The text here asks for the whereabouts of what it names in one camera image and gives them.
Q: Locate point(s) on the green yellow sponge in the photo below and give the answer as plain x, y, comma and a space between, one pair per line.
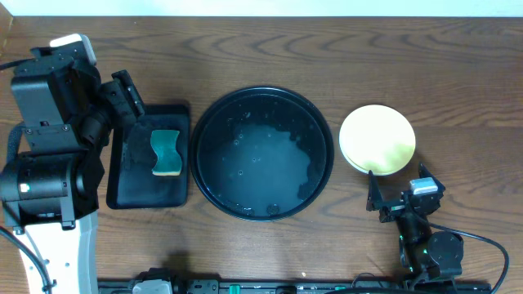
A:
164, 145

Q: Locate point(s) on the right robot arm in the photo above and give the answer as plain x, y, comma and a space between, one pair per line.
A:
433, 256

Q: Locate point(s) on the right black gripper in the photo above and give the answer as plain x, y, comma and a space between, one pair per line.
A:
373, 194

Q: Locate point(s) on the rectangular black tray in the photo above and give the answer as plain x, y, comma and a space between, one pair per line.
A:
131, 181

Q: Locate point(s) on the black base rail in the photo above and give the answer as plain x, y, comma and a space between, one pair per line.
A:
160, 280

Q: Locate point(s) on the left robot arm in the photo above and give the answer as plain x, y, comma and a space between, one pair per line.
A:
49, 184

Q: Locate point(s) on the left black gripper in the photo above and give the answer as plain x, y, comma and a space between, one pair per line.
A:
127, 95

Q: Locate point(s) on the yellow plate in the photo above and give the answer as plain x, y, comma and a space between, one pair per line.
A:
379, 133

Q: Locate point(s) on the mint plate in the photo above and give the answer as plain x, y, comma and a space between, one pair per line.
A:
367, 165

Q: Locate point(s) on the round black tray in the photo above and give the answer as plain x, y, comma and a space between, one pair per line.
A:
261, 153

